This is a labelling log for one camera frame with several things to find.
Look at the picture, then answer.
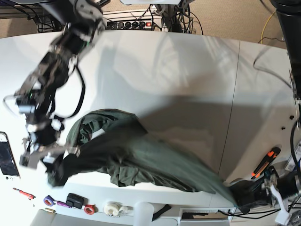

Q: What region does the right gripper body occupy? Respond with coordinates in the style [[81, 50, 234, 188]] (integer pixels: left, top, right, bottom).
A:
[[23, 127, 63, 157]]

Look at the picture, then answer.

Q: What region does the dark green t-shirt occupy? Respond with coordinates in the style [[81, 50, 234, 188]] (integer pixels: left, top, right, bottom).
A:
[[47, 109, 235, 203]]

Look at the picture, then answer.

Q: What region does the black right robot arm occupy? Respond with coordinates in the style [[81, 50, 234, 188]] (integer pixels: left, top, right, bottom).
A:
[[12, 0, 107, 168]]

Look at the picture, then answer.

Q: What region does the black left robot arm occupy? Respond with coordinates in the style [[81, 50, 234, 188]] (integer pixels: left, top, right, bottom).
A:
[[271, 0, 301, 126]]

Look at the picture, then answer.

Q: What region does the white handheld game console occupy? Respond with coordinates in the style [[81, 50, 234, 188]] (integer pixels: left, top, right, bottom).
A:
[[0, 131, 20, 181]]

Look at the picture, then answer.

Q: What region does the red screwdriver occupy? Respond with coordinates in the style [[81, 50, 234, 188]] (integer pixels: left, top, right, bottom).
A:
[[13, 187, 36, 200]]

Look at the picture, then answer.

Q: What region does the purple tape roll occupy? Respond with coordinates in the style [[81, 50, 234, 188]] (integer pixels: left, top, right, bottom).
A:
[[43, 195, 55, 207]]

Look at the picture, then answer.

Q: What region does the purple marker pen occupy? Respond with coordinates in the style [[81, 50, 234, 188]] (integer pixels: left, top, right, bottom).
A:
[[55, 201, 71, 208]]

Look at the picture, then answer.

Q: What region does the brass bullet-shaped piece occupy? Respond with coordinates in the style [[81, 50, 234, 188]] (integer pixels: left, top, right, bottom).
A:
[[44, 208, 56, 213]]

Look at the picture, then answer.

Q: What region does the red tape roll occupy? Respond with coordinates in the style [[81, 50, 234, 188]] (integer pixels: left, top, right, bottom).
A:
[[84, 205, 97, 215]]

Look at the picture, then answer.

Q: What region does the white tape roll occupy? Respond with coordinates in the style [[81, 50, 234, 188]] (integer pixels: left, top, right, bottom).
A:
[[103, 202, 122, 216]]

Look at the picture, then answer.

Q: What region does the translucent plastic cup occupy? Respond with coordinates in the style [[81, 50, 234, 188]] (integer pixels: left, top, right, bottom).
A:
[[133, 202, 154, 226]]

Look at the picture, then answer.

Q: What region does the black power strip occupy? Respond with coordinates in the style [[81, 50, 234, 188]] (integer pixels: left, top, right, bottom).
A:
[[106, 21, 153, 31]]

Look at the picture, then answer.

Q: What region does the teal black power drill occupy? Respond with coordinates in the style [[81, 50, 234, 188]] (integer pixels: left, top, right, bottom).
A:
[[230, 166, 279, 212]]

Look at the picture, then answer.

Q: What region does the orange black utility knife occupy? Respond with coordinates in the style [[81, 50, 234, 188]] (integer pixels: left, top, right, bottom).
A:
[[251, 146, 281, 180]]

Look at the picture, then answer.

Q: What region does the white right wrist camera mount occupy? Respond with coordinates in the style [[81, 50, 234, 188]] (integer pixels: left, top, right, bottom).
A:
[[19, 150, 57, 169]]

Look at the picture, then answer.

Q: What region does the black action camera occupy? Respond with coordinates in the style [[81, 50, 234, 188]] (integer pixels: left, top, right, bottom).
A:
[[65, 193, 85, 209]]

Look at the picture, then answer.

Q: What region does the yellow cable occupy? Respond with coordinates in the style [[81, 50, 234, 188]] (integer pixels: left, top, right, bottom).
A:
[[258, 9, 277, 44]]

